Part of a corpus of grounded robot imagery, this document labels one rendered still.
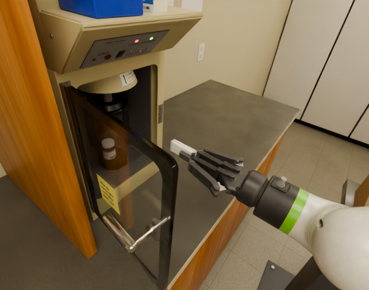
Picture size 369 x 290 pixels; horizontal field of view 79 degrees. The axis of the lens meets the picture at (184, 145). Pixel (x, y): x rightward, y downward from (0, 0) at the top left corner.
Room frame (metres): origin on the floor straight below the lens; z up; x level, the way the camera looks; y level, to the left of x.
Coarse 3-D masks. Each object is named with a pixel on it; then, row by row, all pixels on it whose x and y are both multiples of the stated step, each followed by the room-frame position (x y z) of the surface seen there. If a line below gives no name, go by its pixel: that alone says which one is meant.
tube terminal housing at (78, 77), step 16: (32, 0) 0.41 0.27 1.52; (48, 0) 0.42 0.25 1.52; (32, 16) 0.42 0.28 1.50; (48, 48) 0.41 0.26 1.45; (48, 64) 0.41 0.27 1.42; (112, 64) 0.52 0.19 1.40; (128, 64) 0.56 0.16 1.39; (144, 64) 0.60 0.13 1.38; (160, 64) 0.66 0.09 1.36; (64, 80) 0.42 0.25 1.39; (80, 80) 0.45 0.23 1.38; (96, 80) 0.48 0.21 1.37; (160, 80) 0.66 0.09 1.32; (160, 96) 0.66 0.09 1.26; (64, 112) 0.41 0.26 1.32; (64, 128) 0.42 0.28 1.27; (160, 128) 0.66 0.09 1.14; (160, 144) 0.66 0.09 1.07; (80, 176) 0.41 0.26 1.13
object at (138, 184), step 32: (96, 128) 0.33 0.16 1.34; (128, 128) 0.27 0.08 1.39; (96, 160) 0.35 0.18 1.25; (128, 160) 0.27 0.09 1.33; (160, 160) 0.22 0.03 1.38; (96, 192) 0.37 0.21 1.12; (128, 192) 0.27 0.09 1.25; (160, 192) 0.22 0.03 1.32; (128, 224) 0.28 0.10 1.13; (160, 224) 0.22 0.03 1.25; (160, 256) 0.21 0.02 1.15; (160, 288) 0.21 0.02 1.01
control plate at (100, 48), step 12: (132, 36) 0.45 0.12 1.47; (144, 36) 0.48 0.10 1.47; (156, 36) 0.52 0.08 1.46; (96, 48) 0.40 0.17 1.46; (108, 48) 0.43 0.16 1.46; (120, 48) 0.46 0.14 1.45; (132, 48) 0.49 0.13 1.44; (144, 48) 0.53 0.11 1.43; (84, 60) 0.40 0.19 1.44; (96, 60) 0.43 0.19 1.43; (108, 60) 0.46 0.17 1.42
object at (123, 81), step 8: (128, 72) 0.59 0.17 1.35; (104, 80) 0.54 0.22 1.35; (112, 80) 0.55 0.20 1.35; (120, 80) 0.56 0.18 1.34; (128, 80) 0.58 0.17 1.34; (136, 80) 0.62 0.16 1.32; (80, 88) 0.53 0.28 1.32; (88, 88) 0.53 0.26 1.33; (96, 88) 0.53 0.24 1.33; (104, 88) 0.53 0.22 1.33; (112, 88) 0.54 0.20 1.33; (120, 88) 0.55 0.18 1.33; (128, 88) 0.57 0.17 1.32
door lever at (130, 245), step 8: (104, 216) 0.25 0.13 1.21; (112, 216) 0.25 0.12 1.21; (112, 224) 0.23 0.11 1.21; (120, 224) 0.23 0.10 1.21; (120, 232) 0.22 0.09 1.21; (144, 232) 0.22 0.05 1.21; (152, 232) 0.22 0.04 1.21; (120, 240) 0.21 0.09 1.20; (128, 240) 0.20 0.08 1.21; (136, 240) 0.21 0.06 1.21; (144, 240) 0.21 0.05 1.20; (128, 248) 0.19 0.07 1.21; (136, 248) 0.20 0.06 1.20
